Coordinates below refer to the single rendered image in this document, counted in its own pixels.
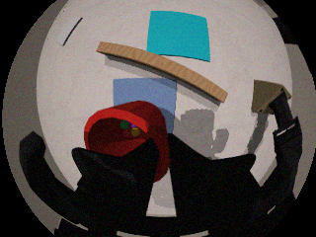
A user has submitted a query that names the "tan wooden curved bar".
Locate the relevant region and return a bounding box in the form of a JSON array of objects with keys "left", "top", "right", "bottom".
[{"left": 96, "top": 42, "right": 228, "bottom": 103}]

